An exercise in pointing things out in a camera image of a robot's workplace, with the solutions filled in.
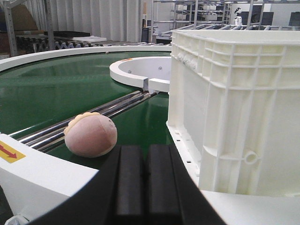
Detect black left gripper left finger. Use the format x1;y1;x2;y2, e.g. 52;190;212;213
101;145;144;225

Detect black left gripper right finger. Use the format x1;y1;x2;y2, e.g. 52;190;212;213
146;144;225;225

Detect white plastic tote box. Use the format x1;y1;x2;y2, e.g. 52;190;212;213
166;30;300;197

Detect steel conveyor rollers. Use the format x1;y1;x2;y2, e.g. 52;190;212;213
18;90;156;152

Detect white round conveyor table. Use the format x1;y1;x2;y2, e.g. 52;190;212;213
0;45;300;225

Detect metal storage shelving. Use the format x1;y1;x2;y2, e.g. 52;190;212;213
148;0;300;44

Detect white humanoid robot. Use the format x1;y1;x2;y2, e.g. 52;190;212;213
234;7;242;25

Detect white inner conveyor ring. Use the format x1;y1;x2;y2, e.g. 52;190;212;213
109;56;172;93

